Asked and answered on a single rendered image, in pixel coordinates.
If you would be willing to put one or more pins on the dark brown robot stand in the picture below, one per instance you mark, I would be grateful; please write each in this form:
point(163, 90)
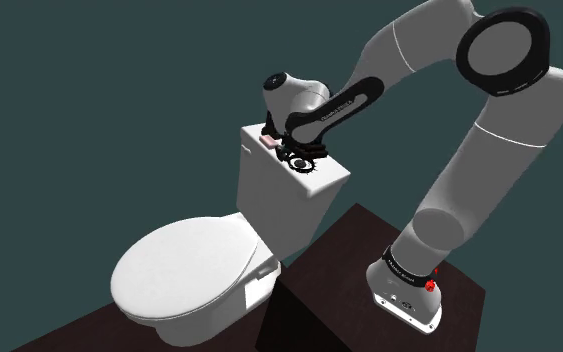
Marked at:
point(339, 273)

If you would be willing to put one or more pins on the black toothed round object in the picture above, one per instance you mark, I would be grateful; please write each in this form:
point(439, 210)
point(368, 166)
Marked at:
point(302, 164)

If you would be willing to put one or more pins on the small pink block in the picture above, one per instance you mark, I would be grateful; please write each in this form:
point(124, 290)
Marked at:
point(267, 141)

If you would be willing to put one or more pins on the white toilet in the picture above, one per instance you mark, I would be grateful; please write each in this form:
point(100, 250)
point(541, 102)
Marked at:
point(188, 263)

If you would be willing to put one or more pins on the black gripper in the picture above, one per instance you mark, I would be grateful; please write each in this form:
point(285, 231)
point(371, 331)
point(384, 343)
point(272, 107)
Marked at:
point(305, 150)

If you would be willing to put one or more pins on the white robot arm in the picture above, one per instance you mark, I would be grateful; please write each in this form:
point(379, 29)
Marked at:
point(500, 166)

